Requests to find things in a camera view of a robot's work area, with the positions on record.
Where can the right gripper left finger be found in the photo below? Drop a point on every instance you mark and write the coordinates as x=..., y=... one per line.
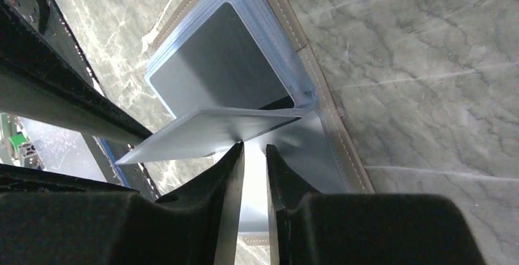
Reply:
x=51, y=218

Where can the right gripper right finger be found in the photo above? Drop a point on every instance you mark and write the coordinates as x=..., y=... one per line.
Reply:
x=310, y=227

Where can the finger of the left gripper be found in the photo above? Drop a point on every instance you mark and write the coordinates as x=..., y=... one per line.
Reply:
x=37, y=83

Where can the grey leather card holder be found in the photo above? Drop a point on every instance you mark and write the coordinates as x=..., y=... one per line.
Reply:
x=253, y=54

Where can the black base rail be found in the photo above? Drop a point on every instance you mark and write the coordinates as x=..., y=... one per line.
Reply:
x=66, y=151

